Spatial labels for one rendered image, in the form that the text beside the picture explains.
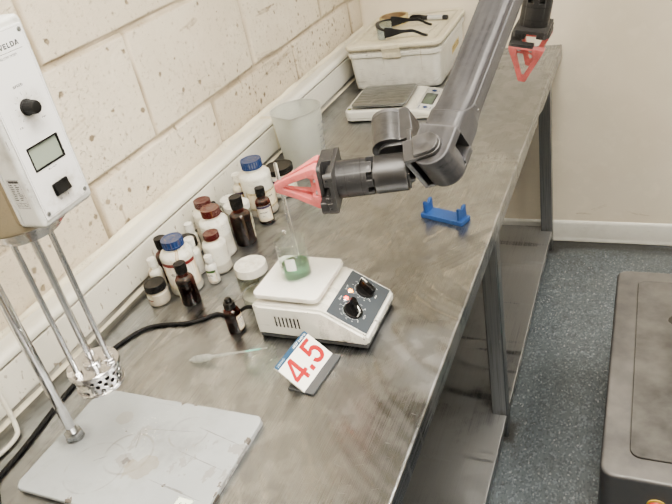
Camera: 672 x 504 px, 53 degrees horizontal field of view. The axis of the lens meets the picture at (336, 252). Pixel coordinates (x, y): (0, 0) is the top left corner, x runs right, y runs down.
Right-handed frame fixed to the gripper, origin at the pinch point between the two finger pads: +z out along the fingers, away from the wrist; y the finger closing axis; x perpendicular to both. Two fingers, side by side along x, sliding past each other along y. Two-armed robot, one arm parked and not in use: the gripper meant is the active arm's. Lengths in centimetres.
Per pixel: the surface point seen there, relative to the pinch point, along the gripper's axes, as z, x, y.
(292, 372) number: 0.6, 23.2, 16.0
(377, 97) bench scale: -6, 21, -96
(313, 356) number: -1.9, 23.9, 11.8
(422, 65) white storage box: -19, 19, -112
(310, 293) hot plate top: -1.9, 16.9, 4.8
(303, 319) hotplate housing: -0.2, 20.6, 6.6
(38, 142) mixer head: 14.0, -22.8, 31.2
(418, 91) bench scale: -17, 23, -101
